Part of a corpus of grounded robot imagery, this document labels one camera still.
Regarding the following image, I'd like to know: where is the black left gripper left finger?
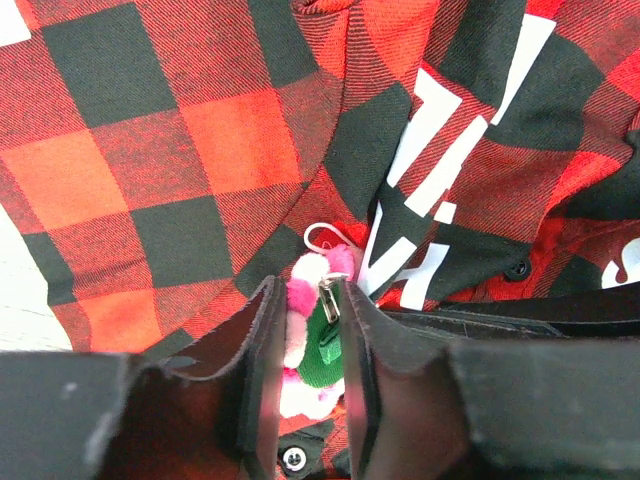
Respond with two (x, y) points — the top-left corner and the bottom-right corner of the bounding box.
(1, 277), (286, 479)

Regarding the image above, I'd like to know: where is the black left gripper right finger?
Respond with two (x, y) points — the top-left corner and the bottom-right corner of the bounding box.
(339, 283), (639, 479)

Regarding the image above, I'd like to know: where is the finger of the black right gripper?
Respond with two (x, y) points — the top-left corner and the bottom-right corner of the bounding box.
(387, 287), (639, 345)

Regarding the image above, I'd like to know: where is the pink white flower brooch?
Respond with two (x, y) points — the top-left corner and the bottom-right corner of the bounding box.
(279, 223), (362, 420)

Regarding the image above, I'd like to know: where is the red black plaid shirt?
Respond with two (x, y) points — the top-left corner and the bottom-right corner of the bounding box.
(1, 1), (639, 479)

